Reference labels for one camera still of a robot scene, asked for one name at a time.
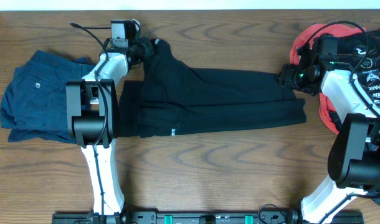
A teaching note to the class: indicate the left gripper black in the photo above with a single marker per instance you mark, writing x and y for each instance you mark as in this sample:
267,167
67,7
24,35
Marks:
142,45

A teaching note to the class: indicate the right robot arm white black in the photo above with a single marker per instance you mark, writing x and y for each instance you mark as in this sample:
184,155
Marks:
354,159

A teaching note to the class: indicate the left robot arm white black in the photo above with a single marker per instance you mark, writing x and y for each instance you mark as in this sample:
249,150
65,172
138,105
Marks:
93,116

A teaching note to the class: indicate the black t-shirt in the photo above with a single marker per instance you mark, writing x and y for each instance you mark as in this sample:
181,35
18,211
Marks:
175,99

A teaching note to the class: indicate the folded navy blue shorts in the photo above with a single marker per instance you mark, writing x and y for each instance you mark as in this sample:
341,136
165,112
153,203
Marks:
34,103

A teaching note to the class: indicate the red cloth garment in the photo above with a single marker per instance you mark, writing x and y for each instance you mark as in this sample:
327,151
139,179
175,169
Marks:
327,111

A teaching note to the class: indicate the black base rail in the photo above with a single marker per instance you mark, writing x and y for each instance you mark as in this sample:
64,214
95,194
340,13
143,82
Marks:
266,215

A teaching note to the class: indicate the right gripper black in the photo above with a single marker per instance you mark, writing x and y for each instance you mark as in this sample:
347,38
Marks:
287,78

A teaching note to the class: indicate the black printed cycling jersey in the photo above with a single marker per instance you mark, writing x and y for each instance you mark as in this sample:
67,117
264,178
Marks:
369,71

